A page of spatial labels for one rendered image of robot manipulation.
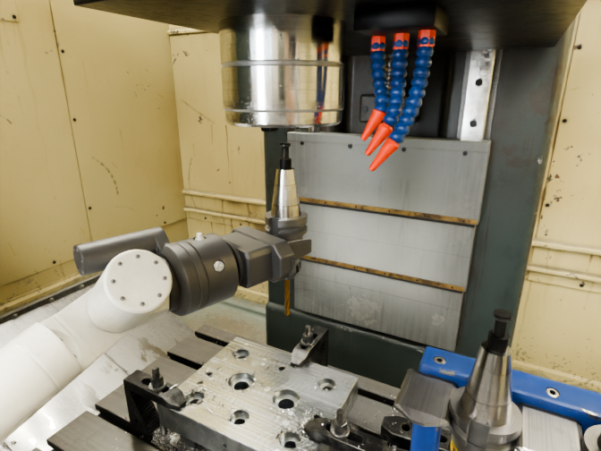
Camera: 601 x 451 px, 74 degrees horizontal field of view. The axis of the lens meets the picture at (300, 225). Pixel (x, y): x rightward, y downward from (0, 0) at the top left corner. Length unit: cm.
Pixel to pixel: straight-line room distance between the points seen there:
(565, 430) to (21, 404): 48
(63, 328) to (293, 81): 36
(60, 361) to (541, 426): 44
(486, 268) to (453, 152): 29
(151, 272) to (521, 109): 78
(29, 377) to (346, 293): 83
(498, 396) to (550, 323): 107
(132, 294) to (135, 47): 138
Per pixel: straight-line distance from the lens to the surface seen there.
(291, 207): 56
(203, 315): 184
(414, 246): 99
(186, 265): 46
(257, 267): 51
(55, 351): 43
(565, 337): 151
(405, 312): 108
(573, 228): 137
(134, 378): 85
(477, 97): 92
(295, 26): 48
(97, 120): 158
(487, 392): 42
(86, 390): 136
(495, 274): 103
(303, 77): 48
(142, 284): 42
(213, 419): 76
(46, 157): 149
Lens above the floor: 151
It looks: 18 degrees down
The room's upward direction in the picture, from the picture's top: straight up
